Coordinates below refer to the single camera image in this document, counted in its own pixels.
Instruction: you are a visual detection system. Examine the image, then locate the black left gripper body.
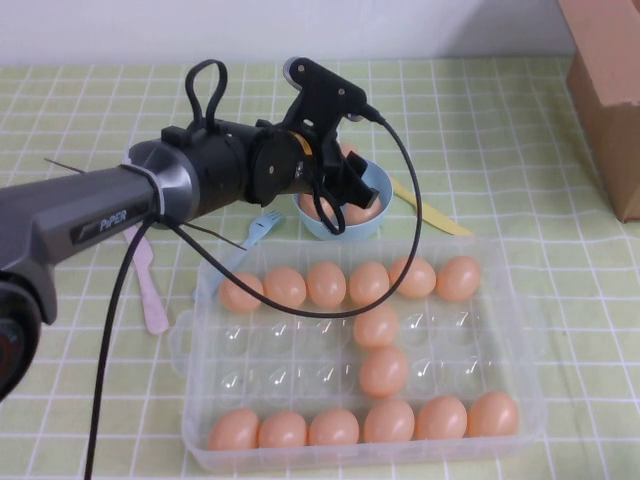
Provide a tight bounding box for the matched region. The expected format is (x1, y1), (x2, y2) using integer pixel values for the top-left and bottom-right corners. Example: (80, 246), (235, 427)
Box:
(294, 123), (352, 202)

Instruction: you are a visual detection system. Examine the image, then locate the clear plastic egg box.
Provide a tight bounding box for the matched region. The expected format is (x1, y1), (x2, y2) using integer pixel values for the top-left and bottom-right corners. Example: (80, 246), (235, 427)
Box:
(167, 235), (549, 471)

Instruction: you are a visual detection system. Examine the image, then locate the brown cardboard box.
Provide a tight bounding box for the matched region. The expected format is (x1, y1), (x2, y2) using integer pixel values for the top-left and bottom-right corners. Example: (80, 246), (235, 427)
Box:
(557, 0), (640, 224)

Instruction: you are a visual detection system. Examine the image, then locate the light blue plastic bowl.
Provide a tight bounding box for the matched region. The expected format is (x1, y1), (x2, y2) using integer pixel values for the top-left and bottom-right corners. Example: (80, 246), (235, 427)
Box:
(291, 159), (394, 242)

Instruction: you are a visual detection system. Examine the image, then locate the yellow plastic knife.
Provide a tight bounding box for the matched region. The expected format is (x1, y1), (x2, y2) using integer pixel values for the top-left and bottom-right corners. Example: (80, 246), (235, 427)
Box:
(389, 174), (475, 237)

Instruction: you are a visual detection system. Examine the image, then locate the light blue plastic fork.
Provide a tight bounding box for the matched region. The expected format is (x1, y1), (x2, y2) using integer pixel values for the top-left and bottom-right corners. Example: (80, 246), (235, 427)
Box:
(192, 209), (286, 301)

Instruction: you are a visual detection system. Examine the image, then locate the thin black zip tie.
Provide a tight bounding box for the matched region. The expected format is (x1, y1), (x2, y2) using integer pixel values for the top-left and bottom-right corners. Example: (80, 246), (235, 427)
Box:
(182, 222), (250, 250)
(43, 157), (84, 177)

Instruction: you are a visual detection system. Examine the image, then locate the green checked tablecloth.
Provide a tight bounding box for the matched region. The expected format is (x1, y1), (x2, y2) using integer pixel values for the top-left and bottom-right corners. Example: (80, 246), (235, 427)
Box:
(0, 58), (640, 480)

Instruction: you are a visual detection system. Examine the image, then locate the pink plastic knife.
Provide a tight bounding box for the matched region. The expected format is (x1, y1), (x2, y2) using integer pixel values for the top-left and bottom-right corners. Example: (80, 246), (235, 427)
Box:
(123, 222), (170, 335)

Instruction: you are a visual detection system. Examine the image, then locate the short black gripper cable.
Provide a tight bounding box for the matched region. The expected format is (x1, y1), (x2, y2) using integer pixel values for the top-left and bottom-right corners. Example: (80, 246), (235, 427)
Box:
(311, 180), (348, 236)

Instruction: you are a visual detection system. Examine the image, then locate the long black camera cable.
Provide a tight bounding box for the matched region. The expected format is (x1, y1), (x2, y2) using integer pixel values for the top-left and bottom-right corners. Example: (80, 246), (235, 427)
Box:
(83, 102), (425, 480)

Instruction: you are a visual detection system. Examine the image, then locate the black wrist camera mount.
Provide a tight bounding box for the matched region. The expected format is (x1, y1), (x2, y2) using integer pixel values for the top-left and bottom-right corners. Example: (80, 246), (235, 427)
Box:
(282, 57), (384, 132)

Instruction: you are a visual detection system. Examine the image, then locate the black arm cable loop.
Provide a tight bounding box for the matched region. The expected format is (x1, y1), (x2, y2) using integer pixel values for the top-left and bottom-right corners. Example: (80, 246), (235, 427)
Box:
(185, 58), (229, 137)

